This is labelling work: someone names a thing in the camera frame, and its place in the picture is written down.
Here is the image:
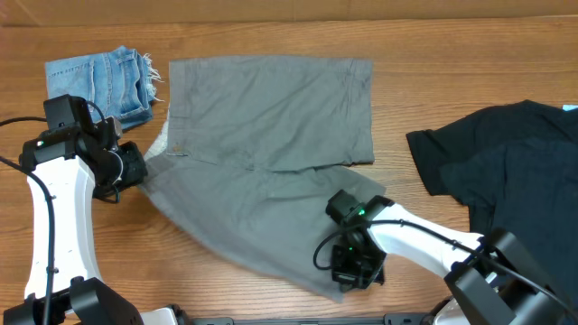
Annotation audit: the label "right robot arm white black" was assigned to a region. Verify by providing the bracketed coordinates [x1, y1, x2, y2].
[326, 190, 577, 324]

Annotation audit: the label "grey shorts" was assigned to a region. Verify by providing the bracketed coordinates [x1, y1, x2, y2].
[141, 56, 385, 302]

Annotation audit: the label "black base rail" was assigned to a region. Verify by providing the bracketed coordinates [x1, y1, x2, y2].
[191, 312, 426, 325]

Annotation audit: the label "black t-shirt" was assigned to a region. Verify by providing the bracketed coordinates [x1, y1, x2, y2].
[406, 100, 577, 300]

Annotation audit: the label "folded blue denim shorts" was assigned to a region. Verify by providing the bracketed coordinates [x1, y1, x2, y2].
[44, 46, 162, 130]

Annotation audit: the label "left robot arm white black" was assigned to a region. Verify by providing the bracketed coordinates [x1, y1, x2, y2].
[4, 127, 187, 325]

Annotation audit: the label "light blue cloth piece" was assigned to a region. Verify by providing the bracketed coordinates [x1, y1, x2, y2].
[562, 104, 578, 111]

